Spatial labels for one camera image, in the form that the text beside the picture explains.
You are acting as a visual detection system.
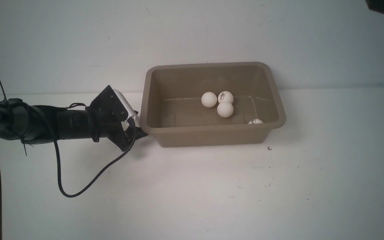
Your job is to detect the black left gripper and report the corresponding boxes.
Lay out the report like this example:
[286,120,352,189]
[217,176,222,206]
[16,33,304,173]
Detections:
[87,107,148,152]

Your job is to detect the white ping-pong ball with logo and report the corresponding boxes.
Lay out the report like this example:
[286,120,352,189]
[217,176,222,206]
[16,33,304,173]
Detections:
[217,91,234,104]

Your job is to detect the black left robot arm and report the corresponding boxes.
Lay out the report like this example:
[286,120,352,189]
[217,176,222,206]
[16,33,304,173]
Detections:
[0,98,147,151]

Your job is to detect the tan plastic storage bin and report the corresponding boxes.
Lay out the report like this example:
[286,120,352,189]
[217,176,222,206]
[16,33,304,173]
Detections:
[140,61,286,147]

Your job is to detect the black left camera cable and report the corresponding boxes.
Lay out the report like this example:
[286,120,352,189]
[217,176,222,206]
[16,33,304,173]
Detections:
[25,103,138,198]

